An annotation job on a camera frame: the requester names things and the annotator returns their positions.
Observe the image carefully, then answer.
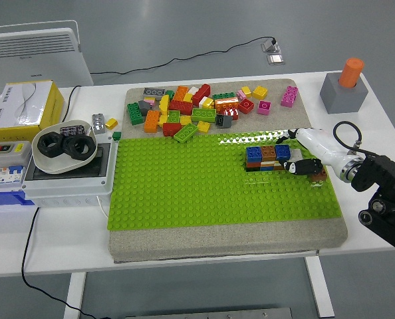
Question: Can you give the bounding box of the silver grey toy brick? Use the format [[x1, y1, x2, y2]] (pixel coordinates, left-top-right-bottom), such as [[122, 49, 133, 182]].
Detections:
[[90, 113, 106, 135]]

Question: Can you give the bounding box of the grey sloped toy brick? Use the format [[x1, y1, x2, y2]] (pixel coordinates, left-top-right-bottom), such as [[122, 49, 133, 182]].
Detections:
[[138, 99, 155, 116]]

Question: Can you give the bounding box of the small black terminal block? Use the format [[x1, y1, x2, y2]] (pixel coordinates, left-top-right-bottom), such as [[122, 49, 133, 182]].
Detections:
[[59, 124, 85, 136]]

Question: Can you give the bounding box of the dark grey square brick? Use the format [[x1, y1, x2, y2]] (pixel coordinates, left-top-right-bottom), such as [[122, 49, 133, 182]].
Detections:
[[215, 114, 233, 129]]

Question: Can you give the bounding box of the shiny orange long brick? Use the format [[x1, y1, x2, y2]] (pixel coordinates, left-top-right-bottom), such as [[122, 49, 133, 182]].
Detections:
[[214, 98, 240, 112]]

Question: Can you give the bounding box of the thin white cable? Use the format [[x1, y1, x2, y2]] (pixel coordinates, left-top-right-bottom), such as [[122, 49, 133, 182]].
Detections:
[[96, 195, 110, 220]]

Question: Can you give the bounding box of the flat grey toy brick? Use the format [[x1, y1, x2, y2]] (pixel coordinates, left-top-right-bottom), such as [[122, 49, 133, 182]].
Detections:
[[142, 87, 167, 100]]

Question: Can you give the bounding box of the white table leg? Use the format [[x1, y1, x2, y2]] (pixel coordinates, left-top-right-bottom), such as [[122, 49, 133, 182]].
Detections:
[[304, 255, 335, 318], [63, 272, 87, 319]]

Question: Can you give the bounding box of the lime long toy brick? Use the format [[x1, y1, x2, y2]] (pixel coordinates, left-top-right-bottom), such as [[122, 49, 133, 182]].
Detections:
[[173, 122, 199, 144], [191, 108, 217, 123]]

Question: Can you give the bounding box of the white electrical enclosure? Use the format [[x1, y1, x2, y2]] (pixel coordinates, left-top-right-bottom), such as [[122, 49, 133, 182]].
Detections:
[[20, 141, 114, 209]]

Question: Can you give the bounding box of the yellow and white carton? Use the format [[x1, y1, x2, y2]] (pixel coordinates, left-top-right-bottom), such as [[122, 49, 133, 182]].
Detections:
[[0, 79, 65, 143]]

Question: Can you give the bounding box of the grey square holder block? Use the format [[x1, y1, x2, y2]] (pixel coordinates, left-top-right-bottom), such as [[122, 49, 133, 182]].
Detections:
[[319, 72, 368, 115]]

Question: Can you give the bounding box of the orange long toy brick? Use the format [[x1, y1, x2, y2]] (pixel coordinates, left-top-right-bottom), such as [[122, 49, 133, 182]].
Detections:
[[172, 85, 189, 102], [143, 110, 161, 134]]

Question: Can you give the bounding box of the dark green long brick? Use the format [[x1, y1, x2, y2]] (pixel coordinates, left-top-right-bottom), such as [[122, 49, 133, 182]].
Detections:
[[126, 101, 144, 126]]

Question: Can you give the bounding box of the black floor cable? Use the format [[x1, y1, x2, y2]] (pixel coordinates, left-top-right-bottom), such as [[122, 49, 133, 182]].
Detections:
[[90, 35, 278, 76]]

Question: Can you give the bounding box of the grey push button box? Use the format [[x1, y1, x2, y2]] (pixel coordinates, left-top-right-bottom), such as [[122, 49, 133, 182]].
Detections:
[[0, 140, 32, 172]]

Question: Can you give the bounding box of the white blue circuit breaker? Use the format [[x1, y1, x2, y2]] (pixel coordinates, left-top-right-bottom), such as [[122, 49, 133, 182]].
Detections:
[[0, 164, 25, 193]]

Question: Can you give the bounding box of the orange cylinder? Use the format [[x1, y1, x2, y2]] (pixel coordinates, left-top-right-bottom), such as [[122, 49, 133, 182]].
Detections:
[[338, 57, 364, 89]]

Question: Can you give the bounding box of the red short toy brick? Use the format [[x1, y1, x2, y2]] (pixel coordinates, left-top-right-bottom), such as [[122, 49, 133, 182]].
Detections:
[[162, 122, 182, 138]]

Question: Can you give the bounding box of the green studded baseplate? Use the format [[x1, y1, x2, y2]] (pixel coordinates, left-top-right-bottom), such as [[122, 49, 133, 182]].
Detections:
[[106, 128, 342, 232]]

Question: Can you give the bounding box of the yellow long toy brick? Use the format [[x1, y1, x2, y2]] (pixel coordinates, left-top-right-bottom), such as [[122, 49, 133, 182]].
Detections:
[[158, 94, 170, 117]]

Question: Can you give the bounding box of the white panel heater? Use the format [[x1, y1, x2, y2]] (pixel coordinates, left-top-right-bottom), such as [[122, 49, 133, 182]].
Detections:
[[0, 19, 94, 97]]

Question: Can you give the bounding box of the tall red toy brick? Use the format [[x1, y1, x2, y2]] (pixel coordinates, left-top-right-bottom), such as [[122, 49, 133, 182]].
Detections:
[[191, 83, 211, 106]]

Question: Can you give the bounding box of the blue square toy brick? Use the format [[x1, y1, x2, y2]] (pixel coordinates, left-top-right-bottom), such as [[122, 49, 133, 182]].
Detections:
[[275, 144, 292, 161], [246, 146, 263, 163]]

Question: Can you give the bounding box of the red square toy brick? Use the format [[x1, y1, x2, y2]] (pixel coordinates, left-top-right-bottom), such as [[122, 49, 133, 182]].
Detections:
[[237, 98, 255, 115]]

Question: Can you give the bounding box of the blue plastic box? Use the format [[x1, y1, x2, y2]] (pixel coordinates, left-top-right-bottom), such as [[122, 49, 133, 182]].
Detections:
[[0, 189, 36, 207]]

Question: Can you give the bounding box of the open floor socket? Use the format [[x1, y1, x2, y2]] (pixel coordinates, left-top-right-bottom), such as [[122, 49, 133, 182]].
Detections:
[[261, 38, 281, 54]]

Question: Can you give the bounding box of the brown square toy brick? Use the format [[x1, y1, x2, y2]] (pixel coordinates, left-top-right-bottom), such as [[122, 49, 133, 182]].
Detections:
[[261, 145, 277, 163], [309, 167, 328, 185]]

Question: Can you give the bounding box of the grey foam mat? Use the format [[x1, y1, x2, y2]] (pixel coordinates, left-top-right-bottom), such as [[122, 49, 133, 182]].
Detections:
[[108, 78, 348, 264]]

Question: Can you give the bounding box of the pink long toy brick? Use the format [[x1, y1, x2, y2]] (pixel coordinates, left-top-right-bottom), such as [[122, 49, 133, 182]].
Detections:
[[280, 85, 299, 108]]

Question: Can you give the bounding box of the clear transparent toy brick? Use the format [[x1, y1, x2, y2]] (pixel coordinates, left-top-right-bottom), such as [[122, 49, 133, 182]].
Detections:
[[245, 174, 283, 185]]

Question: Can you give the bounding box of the black power cable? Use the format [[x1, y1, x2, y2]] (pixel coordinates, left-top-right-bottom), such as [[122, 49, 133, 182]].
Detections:
[[21, 207, 97, 319], [61, 84, 82, 124]]

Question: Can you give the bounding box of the large black hex nut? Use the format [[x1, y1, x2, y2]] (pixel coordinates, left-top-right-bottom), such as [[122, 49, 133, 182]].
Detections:
[[37, 132, 65, 157], [63, 135, 92, 161]]

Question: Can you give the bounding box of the red long toy brick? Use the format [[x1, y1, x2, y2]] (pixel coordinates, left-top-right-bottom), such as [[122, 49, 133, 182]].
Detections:
[[168, 99, 194, 116]]

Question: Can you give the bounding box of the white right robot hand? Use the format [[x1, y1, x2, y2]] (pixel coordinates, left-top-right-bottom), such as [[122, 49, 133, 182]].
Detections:
[[275, 128, 350, 176]]

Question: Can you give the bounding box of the white plastic bowl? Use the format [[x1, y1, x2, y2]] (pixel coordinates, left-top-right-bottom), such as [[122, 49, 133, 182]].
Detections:
[[31, 119, 98, 175]]

